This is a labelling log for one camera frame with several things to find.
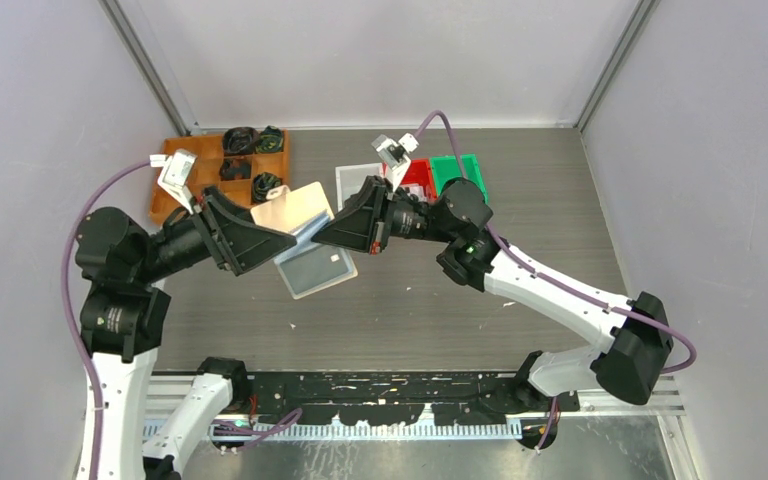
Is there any red plastic bin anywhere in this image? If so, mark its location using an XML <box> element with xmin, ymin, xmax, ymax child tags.
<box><xmin>396</xmin><ymin>158</ymin><xmax>438</xmax><ymax>202</ymax></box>

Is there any green plastic bin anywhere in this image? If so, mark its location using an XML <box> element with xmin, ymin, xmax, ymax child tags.
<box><xmin>429</xmin><ymin>154</ymin><xmax>489</xmax><ymax>203</ymax></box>

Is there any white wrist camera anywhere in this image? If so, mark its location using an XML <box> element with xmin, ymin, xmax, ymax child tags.
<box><xmin>149</xmin><ymin>149</ymin><xmax>197</xmax><ymax>214</ymax></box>
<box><xmin>371</xmin><ymin>133</ymin><xmax>419</xmax><ymax>192</ymax></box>

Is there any black rolled tie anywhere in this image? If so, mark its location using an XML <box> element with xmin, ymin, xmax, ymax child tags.
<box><xmin>221</xmin><ymin>126</ymin><xmax>260</xmax><ymax>156</ymax></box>

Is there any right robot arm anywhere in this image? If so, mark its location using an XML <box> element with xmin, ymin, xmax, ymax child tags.
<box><xmin>312</xmin><ymin>176</ymin><xmax>673</xmax><ymax>411</ymax></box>

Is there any dark floral rolled tie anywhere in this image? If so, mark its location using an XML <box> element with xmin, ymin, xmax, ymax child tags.
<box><xmin>251</xmin><ymin>172</ymin><xmax>283</xmax><ymax>204</ymax></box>

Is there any white plastic bin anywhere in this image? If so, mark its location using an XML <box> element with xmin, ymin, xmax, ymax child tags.
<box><xmin>335</xmin><ymin>163</ymin><xmax>384</xmax><ymax>210</ymax></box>

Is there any orange wooden compartment tray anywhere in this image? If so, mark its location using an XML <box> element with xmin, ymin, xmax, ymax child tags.
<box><xmin>161</xmin><ymin>130</ymin><xmax>292</xmax><ymax>208</ymax></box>

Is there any small dark rolled tie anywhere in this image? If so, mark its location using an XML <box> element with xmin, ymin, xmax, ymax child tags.
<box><xmin>219</xmin><ymin>157</ymin><xmax>252</xmax><ymax>181</ymax></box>

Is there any green floral rolled tie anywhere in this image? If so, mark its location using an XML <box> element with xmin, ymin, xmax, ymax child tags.
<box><xmin>255</xmin><ymin>125</ymin><xmax>285</xmax><ymax>154</ymax></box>

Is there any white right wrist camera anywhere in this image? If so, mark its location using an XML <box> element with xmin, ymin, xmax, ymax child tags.
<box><xmin>371</xmin><ymin>133</ymin><xmax>419</xmax><ymax>192</ymax></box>

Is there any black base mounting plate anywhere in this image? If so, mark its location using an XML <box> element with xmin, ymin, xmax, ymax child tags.
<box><xmin>223</xmin><ymin>371</ymin><xmax>550</xmax><ymax>426</ymax></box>

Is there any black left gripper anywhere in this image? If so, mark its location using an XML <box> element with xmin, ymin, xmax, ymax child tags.
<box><xmin>134</xmin><ymin>182</ymin><xmax>297</xmax><ymax>283</ymax></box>

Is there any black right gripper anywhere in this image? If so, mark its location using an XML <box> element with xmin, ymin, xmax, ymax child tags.
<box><xmin>311</xmin><ymin>175</ymin><xmax>457</xmax><ymax>255</ymax></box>

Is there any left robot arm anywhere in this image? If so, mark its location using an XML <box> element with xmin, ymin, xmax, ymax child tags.
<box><xmin>75</xmin><ymin>187</ymin><xmax>296</xmax><ymax>479</ymax></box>

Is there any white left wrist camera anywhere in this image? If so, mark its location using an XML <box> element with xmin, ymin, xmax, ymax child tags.
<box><xmin>149</xmin><ymin>149</ymin><xmax>197</xmax><ymax>214</ymax></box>

